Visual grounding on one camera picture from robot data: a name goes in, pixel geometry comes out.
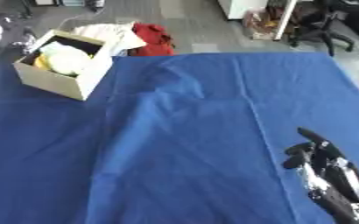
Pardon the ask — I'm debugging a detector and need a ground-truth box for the white post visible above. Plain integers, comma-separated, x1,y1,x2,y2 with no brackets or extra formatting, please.
272,0,299,41

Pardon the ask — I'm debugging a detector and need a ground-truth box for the white cloth bundle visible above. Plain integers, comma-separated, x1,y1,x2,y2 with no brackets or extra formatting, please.
70,21,149,57

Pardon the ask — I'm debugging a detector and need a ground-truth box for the tan cardboard box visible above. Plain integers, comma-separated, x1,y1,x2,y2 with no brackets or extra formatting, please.
12,29,116,102

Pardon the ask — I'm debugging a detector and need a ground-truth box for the yellow toy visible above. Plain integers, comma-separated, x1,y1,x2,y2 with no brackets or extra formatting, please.
32,53,53,71

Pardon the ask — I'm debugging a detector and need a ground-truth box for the white cabinet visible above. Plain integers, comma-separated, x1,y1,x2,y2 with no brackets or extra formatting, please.
216,0,271,21

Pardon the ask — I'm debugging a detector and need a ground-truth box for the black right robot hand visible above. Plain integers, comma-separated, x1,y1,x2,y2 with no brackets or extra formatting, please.
280,127,359,224

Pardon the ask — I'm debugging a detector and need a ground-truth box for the black office chair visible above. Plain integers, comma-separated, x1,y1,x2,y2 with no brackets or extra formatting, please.
288,0,356,57

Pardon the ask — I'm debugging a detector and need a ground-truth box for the pale green soft toy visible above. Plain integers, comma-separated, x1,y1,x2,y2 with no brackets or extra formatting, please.
37,40,95,76

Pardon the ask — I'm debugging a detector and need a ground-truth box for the red cloth bundle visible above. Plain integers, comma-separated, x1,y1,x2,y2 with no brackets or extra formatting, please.
127,22,177,57

